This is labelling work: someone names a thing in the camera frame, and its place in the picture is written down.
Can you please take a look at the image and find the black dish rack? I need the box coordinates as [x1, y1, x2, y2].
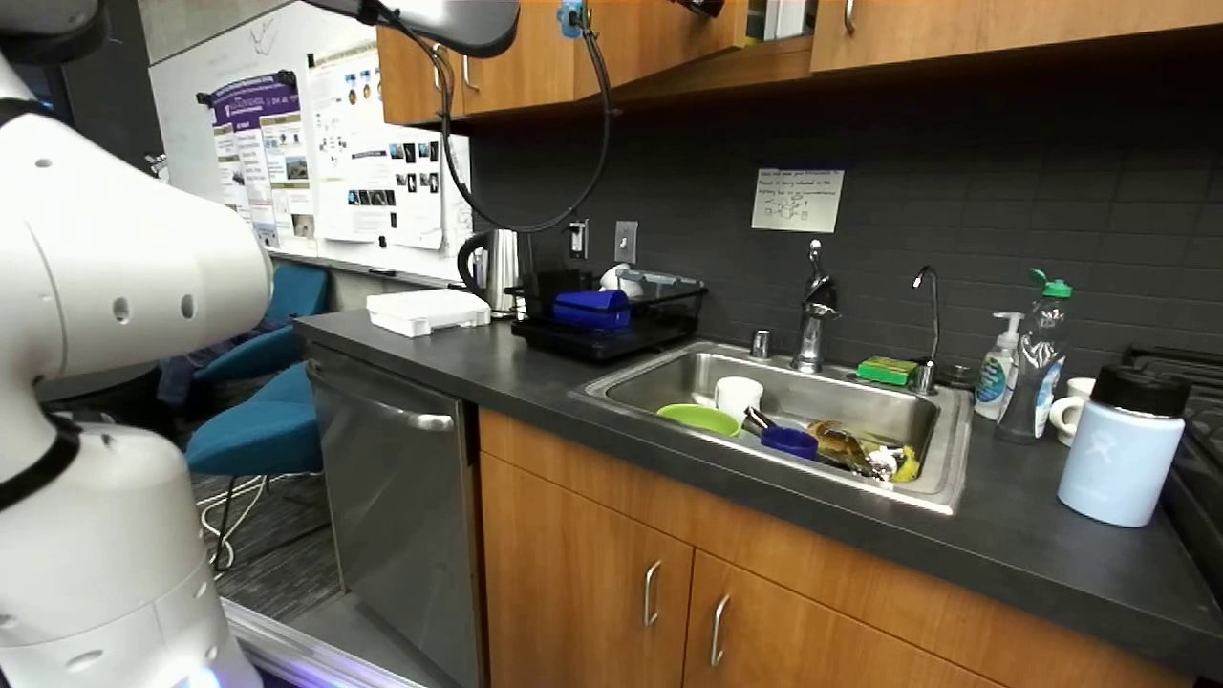
[511, 271, 708, 361]

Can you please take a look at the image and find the stainless steel dishwasher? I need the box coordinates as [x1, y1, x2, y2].
[306, 354, 484, 688]

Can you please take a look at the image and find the white wall notice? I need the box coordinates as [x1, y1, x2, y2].
[748, 169, 845, 232]

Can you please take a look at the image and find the wall outlet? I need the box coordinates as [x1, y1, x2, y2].
[614, 220, 643, 268]
[568, 217, 589, 261]

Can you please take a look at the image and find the teal chair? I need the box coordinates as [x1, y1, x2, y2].
[192, 262, 334, 384]
[187, 361, 320, 475]

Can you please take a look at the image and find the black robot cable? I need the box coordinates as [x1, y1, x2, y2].
[415, 0, 621, 240]

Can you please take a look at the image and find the silver electric kettle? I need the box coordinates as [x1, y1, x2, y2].
[459, 228, 521, 322]

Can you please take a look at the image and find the white whiteboard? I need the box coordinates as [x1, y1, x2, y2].
[306, 47, 469, 281]

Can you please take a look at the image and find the light blue tumbler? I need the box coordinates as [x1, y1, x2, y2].
[1057, 361, 1189, 526]

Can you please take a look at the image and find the dish soap bottle green cap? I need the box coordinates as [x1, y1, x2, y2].
[1008, 268, 1075, 439]

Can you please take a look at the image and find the white mug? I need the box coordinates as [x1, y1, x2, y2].
[1046, 377, 1093, 448]

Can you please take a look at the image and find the aluminium rail with blue bracket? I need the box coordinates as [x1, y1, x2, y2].
[226, 601, 426, 688]

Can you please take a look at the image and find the chrome kitchen faucet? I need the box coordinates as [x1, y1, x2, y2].
[796, 246, 836, 375]

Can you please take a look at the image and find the blue plastic container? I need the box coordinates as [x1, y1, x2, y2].
[549, 289, 629, 333]

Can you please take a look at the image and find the cabinet door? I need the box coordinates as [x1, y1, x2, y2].
[483, 458, 693, 688]
[378, 10, 572, 124]
[683, 555, 1003, 688]
[812, 0, 1223, 74]

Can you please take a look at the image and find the clear soap dispenser bottle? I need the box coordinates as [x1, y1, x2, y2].
[973, 311, 1021, 420]

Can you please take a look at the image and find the white cup in sink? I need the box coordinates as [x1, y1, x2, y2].
[714, 375, 764, 420]

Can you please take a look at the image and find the blue bowl in sink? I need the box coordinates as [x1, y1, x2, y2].
[759, 426, 817, 458]

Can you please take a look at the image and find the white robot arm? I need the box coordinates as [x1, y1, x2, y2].
[0, 0, 273, 688]

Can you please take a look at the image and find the green sponge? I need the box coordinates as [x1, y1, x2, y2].
[857, 354, 916, 391]

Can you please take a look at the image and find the upper cabinet door right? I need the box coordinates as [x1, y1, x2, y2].
[812, 0, 1223, 74]

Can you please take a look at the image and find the right wall outlet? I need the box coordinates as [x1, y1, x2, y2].
[614, 220, 643, 268]

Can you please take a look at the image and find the green plate in sink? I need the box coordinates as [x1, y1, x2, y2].
[652, 402, 740, 439]

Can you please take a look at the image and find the small chrome water tap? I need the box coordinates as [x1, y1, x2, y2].
[910, 262, 940, 395]

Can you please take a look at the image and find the white paper stack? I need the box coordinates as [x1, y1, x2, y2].
[368, 289, 488, 335]

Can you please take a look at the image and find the left lower cabinet door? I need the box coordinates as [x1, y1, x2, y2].
[483, 458, 693, 688]

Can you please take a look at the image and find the purple poster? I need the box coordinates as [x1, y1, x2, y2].
[198, 68, 314, 246]

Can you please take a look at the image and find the stainless steel sink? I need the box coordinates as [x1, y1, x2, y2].
[572, 339, 973, 516]

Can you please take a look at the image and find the left wall outlet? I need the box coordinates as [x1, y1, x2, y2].
[568, 217, 589, 261]

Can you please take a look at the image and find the right lower cabinet door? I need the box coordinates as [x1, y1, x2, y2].
[683, 555, 1003, 688]

